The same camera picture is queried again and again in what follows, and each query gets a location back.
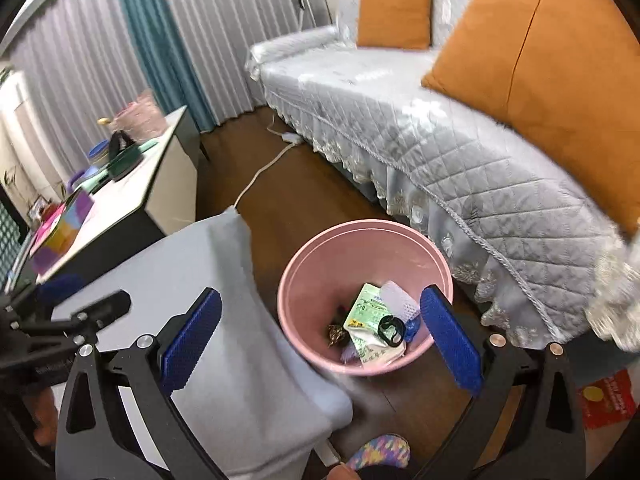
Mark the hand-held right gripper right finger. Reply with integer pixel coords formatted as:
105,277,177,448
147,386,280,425
419,284,587,480

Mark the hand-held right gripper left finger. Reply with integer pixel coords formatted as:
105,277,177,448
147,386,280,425
54,287,223,480

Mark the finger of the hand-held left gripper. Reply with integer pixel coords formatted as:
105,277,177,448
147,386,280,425
15,290,132,348
0,274,88,333

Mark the blue plastic bag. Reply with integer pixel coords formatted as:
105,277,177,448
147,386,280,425
402,317,426,343

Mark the white foam net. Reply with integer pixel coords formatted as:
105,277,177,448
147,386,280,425
380,281,418,318

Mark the white packet with green print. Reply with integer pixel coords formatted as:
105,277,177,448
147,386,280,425
342,282,406,368

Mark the pink plastic bin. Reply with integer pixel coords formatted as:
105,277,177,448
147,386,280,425
276,219,455,378

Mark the person's left hand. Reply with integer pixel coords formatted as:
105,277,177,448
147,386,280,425
31,387,60,447

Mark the green checked covered television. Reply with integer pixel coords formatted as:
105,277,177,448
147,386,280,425
0,180,31,291

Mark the colourful rectangular box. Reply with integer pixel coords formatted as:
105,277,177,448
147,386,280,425
29,192,96,276

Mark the white top coffee table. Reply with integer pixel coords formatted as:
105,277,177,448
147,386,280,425
30,105,201,281

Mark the colourful knit slipper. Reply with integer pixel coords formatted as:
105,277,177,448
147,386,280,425
346,432,412,471

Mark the dark green round container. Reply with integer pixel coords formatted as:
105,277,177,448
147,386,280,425
107,145,145,181

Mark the stack of blue bowls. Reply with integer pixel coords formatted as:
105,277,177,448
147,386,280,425
87,141,112,166

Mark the red snack bag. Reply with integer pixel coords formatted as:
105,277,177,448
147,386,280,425
577,369,638,430

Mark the mint green tray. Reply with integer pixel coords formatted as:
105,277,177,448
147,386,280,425
75,140,161,196

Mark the white standing air conditioner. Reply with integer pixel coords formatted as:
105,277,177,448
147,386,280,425
0,67,66,196

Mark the grey quilted sofa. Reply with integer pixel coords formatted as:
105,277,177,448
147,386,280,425
245,0,640,356

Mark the pink basket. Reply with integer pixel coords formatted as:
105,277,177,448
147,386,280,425
114,89,168,143

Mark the teal curtain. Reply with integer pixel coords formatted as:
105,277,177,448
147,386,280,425
114,0,218,133

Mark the grey curtain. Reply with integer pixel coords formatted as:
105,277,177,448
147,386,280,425
7,0,166,126
152,0,331,123

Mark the large orange cushion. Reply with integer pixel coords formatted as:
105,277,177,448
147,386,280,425
421,0,640,236

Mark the small orange cushion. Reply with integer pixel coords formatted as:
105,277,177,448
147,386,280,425
356,0,432,51

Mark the white power strip cable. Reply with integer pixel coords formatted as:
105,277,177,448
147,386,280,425
232,141,297,211

